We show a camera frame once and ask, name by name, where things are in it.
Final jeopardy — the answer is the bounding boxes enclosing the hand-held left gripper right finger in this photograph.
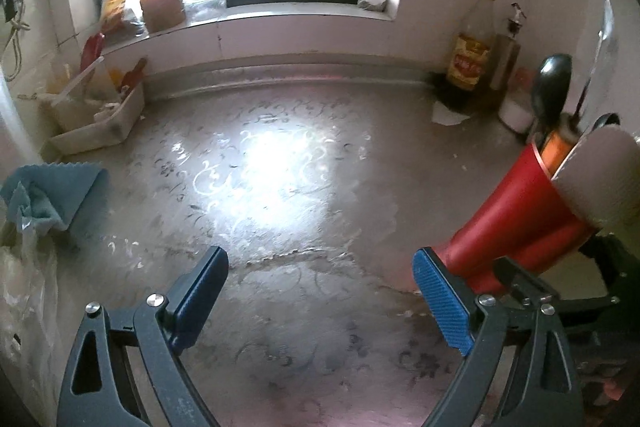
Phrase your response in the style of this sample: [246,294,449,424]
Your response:
[412,247,584,427]

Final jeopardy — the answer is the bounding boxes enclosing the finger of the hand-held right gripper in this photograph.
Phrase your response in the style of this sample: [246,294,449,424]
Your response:
[580,229,640,293]
[492,257,623,315]

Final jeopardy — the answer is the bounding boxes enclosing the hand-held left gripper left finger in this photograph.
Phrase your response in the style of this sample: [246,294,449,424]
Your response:
[57,246,229,427]

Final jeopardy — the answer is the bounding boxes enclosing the dark metal utensil pot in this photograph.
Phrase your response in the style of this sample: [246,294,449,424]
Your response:
[447,142,598,298]

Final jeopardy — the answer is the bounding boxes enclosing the white dotted rice paddle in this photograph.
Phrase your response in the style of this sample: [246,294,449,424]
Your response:
[552,126,637,228]

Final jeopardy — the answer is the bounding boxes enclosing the orange peeler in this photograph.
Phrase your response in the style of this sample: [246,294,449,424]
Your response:
[544,119,583,175]

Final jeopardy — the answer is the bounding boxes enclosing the black ladle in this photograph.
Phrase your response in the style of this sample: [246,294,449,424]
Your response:
[591,112,622,132]

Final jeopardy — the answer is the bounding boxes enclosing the black spoon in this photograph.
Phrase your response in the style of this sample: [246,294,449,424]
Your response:
[531,53,574,140]

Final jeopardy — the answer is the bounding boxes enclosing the white plastic spatula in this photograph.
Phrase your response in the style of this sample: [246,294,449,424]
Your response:
[575,0,621,128]

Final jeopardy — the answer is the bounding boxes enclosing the white jar red lid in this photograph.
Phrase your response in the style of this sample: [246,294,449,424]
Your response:
[499,67,538,132]

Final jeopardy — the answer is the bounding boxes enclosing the blue cloth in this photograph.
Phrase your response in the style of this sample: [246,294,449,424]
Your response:
[0,163,110,235]

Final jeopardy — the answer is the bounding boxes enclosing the clear plastic bag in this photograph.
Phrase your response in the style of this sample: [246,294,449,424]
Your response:
[0,227,61,408]

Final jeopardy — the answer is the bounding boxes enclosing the white seasoning box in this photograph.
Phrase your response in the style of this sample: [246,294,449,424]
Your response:
[40,57,147,158]

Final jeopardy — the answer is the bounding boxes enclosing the stainless steel oil dispenser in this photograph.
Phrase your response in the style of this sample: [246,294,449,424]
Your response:
[490,2,528,98]

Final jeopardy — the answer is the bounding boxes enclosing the vinegar bottle yellow cap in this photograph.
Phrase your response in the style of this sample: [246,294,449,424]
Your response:
[445,0,498,102]

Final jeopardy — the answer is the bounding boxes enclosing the white seasoning spoon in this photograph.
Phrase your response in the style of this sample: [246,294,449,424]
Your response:
[55,56,105,108]

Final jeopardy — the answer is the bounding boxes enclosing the white pipe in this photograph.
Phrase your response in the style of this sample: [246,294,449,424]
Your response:
[0,82,26,168]

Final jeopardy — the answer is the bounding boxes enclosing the red scoop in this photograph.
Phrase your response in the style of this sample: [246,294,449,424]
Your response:
[80,32,106,72]

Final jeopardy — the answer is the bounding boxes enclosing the brown jar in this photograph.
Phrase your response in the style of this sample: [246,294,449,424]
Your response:
[138,0,185,32]

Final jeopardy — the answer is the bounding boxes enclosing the yellow packet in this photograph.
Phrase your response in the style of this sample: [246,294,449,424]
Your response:
[100,0,136,32]

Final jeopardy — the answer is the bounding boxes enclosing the red handled spoon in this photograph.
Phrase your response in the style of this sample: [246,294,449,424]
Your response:
[120,58,148,92]

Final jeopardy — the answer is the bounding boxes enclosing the white cord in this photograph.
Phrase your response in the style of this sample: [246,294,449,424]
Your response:
[0,0,31,82]

